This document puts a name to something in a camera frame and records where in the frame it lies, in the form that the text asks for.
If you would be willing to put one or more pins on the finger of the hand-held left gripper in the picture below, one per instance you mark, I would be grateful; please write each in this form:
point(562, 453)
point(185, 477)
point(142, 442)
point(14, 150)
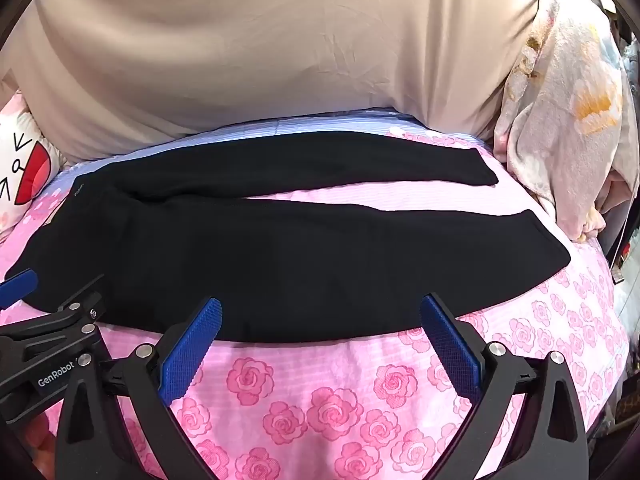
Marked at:
point(17, 284)
point(60, 317)

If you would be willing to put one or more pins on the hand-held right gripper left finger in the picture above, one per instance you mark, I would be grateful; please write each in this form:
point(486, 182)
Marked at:
point(192, 347)

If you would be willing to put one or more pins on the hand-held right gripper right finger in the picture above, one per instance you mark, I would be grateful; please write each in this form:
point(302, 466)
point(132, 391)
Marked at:
point(447, 347)

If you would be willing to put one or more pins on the black pants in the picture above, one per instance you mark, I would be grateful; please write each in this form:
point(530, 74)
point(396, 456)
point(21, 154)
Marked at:
point(280, 260)

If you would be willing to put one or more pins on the cartoon face pillow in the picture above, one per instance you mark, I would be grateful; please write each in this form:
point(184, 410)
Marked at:
point(22, 170)

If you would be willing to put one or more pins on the pink rose print bedsheet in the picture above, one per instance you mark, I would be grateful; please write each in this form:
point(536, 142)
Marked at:
point(310, 410)

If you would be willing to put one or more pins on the pale floral blanket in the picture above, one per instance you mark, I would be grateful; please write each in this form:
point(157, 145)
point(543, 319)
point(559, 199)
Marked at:
point(560, 125)

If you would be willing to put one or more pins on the beige cloth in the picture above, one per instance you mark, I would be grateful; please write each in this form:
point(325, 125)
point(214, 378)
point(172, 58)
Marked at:
point(275, 45)

